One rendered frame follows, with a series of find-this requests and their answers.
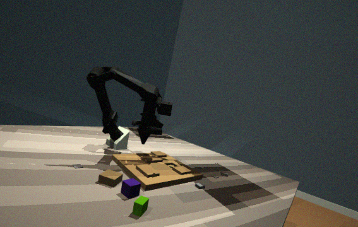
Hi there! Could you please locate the tan block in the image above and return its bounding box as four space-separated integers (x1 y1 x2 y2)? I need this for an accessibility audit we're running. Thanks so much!
98 169 122 188

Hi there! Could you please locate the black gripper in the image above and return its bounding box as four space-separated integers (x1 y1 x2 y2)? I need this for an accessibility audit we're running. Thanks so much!
132 111 162 145

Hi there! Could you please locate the purple cube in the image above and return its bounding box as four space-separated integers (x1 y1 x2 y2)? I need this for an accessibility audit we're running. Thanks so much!
121 178 141 199

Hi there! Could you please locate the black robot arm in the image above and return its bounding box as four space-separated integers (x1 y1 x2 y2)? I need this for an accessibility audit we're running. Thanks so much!
87 66 172 141

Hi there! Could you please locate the green block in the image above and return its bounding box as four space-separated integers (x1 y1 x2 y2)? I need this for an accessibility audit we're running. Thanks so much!
132 195 149 217

